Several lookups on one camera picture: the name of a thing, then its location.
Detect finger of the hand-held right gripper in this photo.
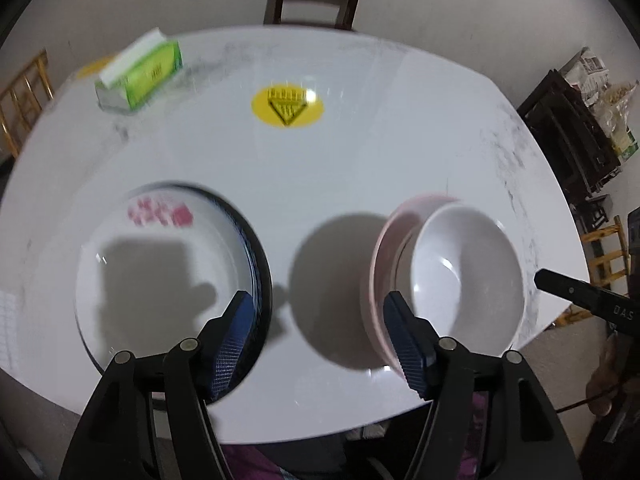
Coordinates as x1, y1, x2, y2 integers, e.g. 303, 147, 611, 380
534, 268, 602, 314

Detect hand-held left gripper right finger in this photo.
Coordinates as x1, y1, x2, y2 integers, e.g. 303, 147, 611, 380
382, 290, 586, 480

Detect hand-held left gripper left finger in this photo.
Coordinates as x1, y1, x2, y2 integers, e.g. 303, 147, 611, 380
59, 290, 256, 480

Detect plain pink bowl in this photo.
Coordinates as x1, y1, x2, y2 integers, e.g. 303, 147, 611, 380
359, 192, 463, 382

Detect white bowl with pink base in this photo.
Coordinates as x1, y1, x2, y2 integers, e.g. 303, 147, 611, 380
391, 227, 423, 306

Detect white bowl with blue base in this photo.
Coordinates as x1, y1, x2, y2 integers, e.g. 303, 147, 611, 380
410, 202, 526, 361

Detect white plate with pink flowers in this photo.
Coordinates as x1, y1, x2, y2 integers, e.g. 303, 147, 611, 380
75, 182, 257, 386

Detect yellow bamboo stool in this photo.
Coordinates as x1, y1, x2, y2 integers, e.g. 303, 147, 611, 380
555, 215, 632, 328

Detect dark wooden furniture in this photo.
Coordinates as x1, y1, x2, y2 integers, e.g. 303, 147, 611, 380
516, 69, 623, 203

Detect plastic bags of goods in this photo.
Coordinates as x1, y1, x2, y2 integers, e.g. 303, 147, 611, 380
560, 47, 640, 163

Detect round yellow sticker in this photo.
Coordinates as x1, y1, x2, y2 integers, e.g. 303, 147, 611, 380
251, 81, 326, 128
75, 56, 120, 80

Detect green tissue box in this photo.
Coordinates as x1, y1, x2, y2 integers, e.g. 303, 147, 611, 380
95, 27, 184, 113

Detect light bamboo chair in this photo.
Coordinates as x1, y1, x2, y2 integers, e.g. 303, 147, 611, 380
0, 50, 55, 161

